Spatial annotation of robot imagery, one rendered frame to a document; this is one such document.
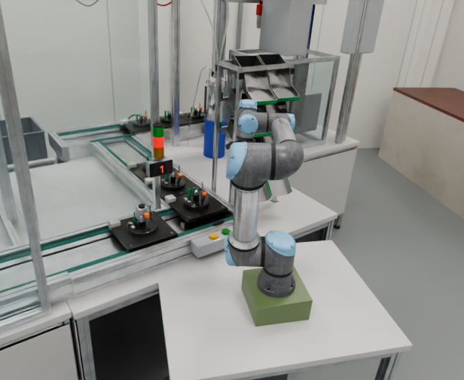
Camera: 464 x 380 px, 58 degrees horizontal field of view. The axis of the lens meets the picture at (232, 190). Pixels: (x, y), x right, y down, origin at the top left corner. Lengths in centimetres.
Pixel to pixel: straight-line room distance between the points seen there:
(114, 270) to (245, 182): 77
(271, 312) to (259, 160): 64
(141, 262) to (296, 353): 74
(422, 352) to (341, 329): 139
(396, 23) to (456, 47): 100
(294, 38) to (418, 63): 302
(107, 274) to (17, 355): 42
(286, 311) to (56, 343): 90
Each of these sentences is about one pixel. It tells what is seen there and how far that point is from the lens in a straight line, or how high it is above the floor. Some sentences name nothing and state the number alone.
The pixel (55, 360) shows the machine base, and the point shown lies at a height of 65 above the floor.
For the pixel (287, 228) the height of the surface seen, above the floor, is 86.
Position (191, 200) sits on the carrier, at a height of 99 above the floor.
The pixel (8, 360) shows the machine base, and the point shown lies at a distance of 185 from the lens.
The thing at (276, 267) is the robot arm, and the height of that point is 109.
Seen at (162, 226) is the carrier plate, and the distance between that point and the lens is 201.
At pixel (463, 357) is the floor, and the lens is 319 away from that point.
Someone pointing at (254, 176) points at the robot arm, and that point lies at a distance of 128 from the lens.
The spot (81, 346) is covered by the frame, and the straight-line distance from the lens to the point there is 191.
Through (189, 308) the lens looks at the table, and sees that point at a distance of 174.
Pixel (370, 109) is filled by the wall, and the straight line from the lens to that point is 599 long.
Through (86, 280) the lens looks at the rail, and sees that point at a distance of 180.
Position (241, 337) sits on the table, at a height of 86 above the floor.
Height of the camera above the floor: 205
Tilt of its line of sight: 27 degrees down
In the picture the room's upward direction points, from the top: 4 degrees clockwise
